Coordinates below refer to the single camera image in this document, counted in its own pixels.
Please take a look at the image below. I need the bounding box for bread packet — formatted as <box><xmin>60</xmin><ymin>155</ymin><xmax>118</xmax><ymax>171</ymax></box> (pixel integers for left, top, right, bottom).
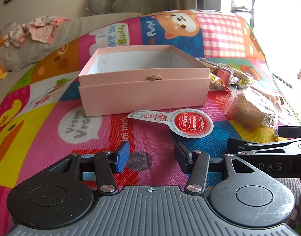
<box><xmin>223</xmin><ymin>90</ymin><xmax>279</xmax><ymax>129</ymax></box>
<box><xmin>249</xmin><ymin>86</ymin><xmax>285</xmax><ymax>109</ymax></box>

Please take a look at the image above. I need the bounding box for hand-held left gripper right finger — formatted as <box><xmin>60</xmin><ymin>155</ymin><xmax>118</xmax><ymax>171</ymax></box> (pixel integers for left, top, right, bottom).
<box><xmin>174</xmin><ymin>142</ymin><xmax>264</xmax><ymax>195</ymax></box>

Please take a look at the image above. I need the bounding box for puffed rice bar packet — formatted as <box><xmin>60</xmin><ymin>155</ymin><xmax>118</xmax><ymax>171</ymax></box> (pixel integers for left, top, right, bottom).
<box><xmin>229</xmin><ymin>65</ymin><xmax>255</xmax><ymax>83</ymax></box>

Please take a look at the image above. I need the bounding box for colourful cartoon play mat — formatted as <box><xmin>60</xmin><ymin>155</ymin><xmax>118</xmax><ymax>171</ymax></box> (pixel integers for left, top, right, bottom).
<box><xmin>0</xmin><ymin>9</ymin><xmax>301</xmax><ymax>236</ymax></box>

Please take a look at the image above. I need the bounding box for yellow snack bar packet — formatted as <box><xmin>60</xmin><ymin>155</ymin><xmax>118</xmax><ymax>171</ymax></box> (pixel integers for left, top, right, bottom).
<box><xmin>233</xmin><ymin>77</ymin><xmax>252</xmax><ymax>89</ymax></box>

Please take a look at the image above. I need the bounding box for red snack packet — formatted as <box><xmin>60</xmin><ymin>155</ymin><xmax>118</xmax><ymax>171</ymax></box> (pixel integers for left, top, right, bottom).
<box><xmin>209</xmin><ymin>75</ymin><xmax>230</xmax><ymax>92</ymax></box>

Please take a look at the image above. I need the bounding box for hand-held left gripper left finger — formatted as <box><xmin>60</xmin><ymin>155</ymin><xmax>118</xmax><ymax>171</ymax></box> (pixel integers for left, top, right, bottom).
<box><xmin>48</xmin><ymin>141</ymin><xmax>130</xmax><ymax>195</ymax></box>

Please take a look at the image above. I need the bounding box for pink cardboard box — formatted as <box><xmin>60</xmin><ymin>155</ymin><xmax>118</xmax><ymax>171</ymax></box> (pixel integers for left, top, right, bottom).
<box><xmin>78</xmin><ymin>45</ymin><xmax>210</xmax><ymax>117</ymax></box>

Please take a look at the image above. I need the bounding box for round red label pouch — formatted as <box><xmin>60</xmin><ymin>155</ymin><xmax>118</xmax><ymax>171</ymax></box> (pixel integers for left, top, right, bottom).
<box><xmin>127</xmin><ymin>108</ymin><xmax>214</xmax><ymax>139</ymax></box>

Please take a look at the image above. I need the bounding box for pile of pink clothes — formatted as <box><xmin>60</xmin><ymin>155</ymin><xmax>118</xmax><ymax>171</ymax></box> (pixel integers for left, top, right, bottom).
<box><xmin>0</xmin><ymin>15</ymin><xmax>71</xmax><ymax>48</ymax></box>

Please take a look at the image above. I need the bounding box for clear packet of white candy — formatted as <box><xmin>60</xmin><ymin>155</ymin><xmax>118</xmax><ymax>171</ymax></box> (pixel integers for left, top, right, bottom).
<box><xmin>198</xmin><ymin>58</ymin><xmax>233</xmax><ymax>84</ymax></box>

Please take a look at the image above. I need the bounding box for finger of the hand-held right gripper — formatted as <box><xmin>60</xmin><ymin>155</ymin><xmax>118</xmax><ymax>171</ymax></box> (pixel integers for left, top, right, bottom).
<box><xmin>276</xmin><ymin>125</ymin><xmax>301</xmax><ymax>138</ymax></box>
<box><xmin>226</xmin><ymin>137</ymin><xmax>301</xmax><ymax>157</ymax></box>

